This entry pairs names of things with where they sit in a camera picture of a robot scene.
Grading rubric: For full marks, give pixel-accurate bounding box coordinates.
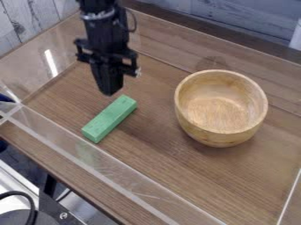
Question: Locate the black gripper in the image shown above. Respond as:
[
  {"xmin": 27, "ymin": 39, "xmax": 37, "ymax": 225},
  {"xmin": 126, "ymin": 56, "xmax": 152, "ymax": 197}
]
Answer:
[{"xmin": 74, "ymin": 8, "xmax": 140, "ymax": 96}]

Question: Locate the green rectangular block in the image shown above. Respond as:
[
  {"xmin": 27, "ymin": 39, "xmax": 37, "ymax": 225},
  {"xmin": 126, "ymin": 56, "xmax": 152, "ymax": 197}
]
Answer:
[{"xmin": 82, "ymin": 95, "xmax": 138, "ymax": 143}]

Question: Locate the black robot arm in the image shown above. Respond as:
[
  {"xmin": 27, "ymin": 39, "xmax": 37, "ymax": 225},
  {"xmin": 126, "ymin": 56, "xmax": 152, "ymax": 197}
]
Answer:
[{"xmin": 74, "ymin": 0, "xmax": 140, "ymax": 96}]

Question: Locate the light wooden bowl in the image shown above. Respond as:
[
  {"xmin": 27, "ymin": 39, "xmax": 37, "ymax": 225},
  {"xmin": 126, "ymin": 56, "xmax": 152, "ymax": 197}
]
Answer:
[{"xmin": 174, "ymin": 69, "xmax": 268, "ymax": 148}]

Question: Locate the blue object at left edge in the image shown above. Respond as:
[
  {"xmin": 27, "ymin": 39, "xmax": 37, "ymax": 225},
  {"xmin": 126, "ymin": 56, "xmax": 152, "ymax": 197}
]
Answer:
[{"xmin": 0, "ymin": 93, "xmax": 15, "ymax": 103}]

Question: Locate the clear acrylic front barrier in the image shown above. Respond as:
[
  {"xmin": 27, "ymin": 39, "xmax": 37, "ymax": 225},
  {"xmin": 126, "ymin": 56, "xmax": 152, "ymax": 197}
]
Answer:
[{"xmin": 0, "ymin": 86, "xmax": 226, "ymax": 225}]

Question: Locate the black metal table leg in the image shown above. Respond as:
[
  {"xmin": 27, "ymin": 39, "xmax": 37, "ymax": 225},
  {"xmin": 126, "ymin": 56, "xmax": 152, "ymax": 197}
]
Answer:
[{"xmin": 39, "ymin": 175, "xmax": 86, "ymax": 225}]

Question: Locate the black cable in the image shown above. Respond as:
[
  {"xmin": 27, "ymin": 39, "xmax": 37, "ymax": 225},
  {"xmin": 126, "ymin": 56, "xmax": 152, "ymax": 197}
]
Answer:
[{"xmin": 0, "ymin": 191, "xmax": 40, "ymax": 225}]

